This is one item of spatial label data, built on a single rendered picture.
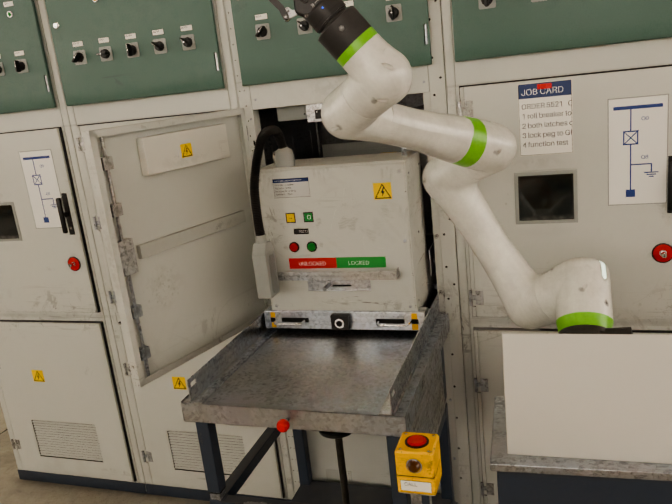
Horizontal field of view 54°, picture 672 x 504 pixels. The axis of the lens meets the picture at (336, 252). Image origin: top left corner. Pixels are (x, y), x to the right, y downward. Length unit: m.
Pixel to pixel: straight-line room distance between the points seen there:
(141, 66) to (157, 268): 0.75
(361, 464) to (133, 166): 1.37
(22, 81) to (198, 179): 0.89
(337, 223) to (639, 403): 0.98
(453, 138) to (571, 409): 0.66
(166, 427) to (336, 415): 1.30
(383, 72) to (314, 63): 0.91
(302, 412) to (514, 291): 0.63
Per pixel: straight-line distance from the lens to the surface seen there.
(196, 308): 2.17
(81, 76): 2.57
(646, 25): 2.04
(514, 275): 1.76
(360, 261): 2.04
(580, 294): 1.65
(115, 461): 3.11
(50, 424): 3.25
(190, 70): 2.34
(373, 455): 2.55
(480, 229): 1.73
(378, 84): 1.27
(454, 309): 2.22
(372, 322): 2.08
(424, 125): 1.47
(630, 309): 2.18
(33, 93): 2.74
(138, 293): 2.01
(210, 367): 1.92
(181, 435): 2.85
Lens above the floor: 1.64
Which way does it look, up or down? 15 degrees down
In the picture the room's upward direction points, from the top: 6 degrees counter-clockwise
